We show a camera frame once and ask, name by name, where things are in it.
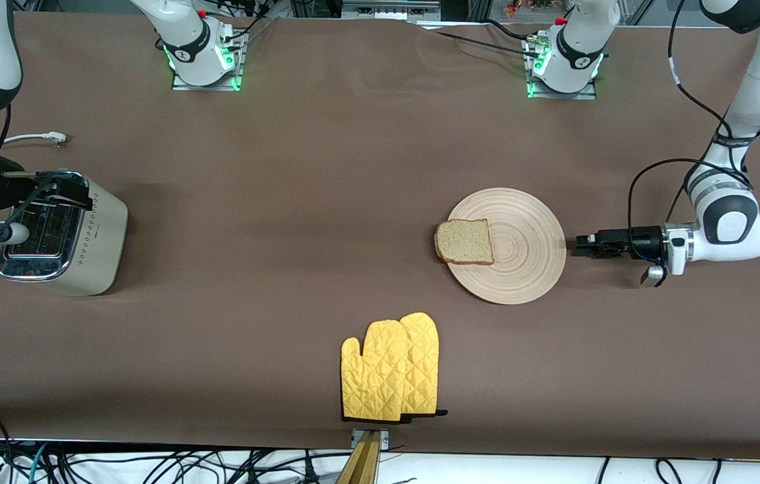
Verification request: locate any orange background item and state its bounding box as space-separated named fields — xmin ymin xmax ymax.
xmin=504 ymin=0 xmax=555 ymax=18

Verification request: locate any black left base cable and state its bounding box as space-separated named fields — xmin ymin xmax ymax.
xmin=420 ymin=19 xmax=546 ymax=61

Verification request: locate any black base cable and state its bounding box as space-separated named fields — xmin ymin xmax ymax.
xmin=420 ymin=19 xmax=546 ymax=61
xmin=217 ymin=0 xmax=278 ymax=42

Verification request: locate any wooden post with metal bracket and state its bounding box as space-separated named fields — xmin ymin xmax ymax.
xmin=336 ymin=429 xmax=391 ymax=484

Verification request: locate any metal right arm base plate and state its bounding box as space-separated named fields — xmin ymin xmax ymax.
xmin=171 ymin=30 xmax=245 ymax=92

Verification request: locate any brown table cover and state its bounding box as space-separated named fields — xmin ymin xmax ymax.
xmin=0 ymin=12 xmax=760 ymax=462

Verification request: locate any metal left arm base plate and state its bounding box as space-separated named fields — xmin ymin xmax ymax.
xmin=525 ymin=37 xmax=597 ymax=101

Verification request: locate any aluminium frame rail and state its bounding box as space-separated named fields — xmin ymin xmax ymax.
xmin=341 ymin=0 xmax=442 ymax=21

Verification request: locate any teal floor cable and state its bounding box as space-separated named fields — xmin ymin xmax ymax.
xmin=17 ymin=442 xmax=52 ymax=484

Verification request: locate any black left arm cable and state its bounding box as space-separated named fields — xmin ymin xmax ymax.
xmin=627 ymin=0 xmax=760 ymax=236

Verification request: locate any cream chrome toaster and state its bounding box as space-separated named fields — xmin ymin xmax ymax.
xmin=0 ymin=169 xmax=130 ymax=296

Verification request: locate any round wooden plate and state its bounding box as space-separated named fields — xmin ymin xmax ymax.
xmin=446 ymin=188 xmax=566 ymax=305

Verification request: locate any black right base cable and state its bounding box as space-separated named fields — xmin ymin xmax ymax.
xmin=217 ymin=0 xmax=278 ymax=42

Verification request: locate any yellow quilted oven mitt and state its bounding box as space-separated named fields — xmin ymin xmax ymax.
xmin=398 ymin=312 xmax=449 ymax=421
xmin=341 ymin=320 xmax=411 ymax=423

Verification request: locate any bread slice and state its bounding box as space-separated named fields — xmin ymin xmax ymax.
xmin=435 ymin=218 xmax=495 ymax=266

